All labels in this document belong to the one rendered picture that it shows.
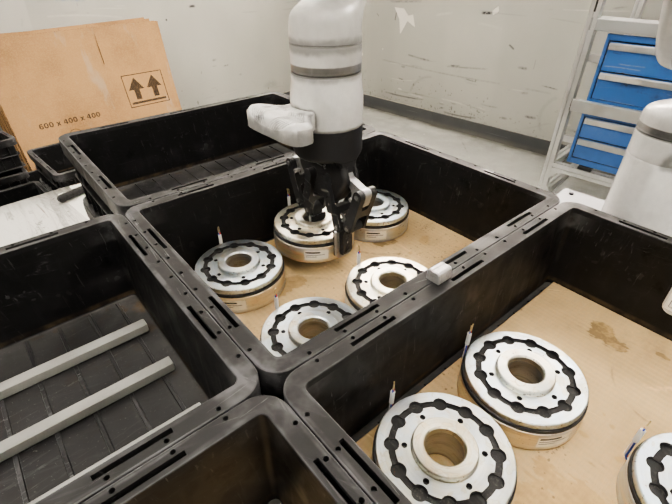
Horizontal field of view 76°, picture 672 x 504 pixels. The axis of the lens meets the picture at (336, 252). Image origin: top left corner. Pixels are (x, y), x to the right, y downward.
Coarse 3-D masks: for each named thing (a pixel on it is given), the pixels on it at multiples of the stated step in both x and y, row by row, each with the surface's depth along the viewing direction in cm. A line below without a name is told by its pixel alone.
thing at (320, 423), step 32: (544, 224) 44; (608, 224) 45; (480, 256) 40; (448, 288) 36; (384, 320) 33; (352, 352) 30; (288, 384) 28; (320, 416) 26; (352, 448) 24; (384, 480) 23
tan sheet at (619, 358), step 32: (512, 320) 47; (544, 320) 47; (576, 320) 47; (608, 320) 47; (576, 352) 43; (608, 352) 43; (640, 352) 43; (448, 384) 40; (608, 384) 40; (640, 384) 40; (608, 416) 37; (640, 416) 37; (512, 448) 35; (576, 448) 35; (608, 448) 35; (544, 480) 33; (576, 480) 33; (608, 480) 33
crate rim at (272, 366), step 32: (448, 160) 58; (192, 192) 50; (544, 192) 50; (512, 224) 45; (160, 256) 40; (192, 288) 36; (416, 288) 36; (224, 320) 33; (352, 320) 33; (256, 352) 30; (288, 352) 30; (320, 352) 30
